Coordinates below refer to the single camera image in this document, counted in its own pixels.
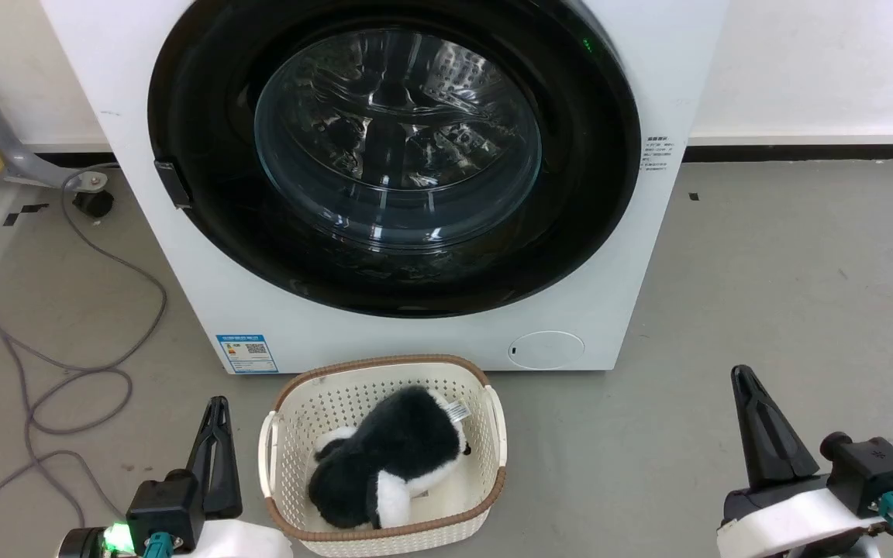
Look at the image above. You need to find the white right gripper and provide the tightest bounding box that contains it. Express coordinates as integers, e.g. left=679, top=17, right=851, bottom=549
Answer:
left=716, top=365, right=883, bottom=558

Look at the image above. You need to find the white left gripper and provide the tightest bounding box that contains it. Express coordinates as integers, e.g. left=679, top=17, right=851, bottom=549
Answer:
left=180, top=397, right=294, bottom=558

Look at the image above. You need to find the white washing machine body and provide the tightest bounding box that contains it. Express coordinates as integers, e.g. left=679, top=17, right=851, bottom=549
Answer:
left=40, top=0, right=730, bottom=375

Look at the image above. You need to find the black round washer door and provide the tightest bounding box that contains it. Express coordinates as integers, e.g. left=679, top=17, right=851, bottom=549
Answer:
left=147, top=0, right=642, bottom=319

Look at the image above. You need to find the blue energy label sticker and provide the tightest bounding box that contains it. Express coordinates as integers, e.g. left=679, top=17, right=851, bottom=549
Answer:
left=215, top=334, right=279, bottom=374

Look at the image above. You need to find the cream plastic laundry basket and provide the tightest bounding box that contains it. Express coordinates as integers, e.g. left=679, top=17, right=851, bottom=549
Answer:
left=258, top=354, right=508, bottom=558

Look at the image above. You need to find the black and white plush toy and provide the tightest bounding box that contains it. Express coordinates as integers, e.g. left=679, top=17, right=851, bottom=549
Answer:
left=307, top=385, right=472, bottom=530

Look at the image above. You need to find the round white filter cover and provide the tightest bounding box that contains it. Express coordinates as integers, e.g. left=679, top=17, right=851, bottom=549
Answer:
left=509, top=331, right=585, bottom=370

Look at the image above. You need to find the black caster wheel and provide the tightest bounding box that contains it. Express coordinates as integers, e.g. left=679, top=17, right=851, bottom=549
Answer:
left=72, top=188, right=116, bottom=219

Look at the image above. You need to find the black text label sticker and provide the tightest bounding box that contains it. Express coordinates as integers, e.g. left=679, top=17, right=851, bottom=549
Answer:
left=643, top=136, right=679, bottom=180

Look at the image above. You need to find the grey metal furniture leg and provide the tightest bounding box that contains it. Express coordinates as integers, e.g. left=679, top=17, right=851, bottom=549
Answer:
left=0, top=84, right=110, bottom=191

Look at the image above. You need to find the grey floor cable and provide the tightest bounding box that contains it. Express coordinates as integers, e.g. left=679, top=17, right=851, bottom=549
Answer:
left=0, top=167, right=169, bottom=543

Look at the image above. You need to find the black door handle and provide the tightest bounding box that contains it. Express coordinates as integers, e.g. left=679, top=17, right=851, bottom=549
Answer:
left=154, top=157, right=193, bottom=210

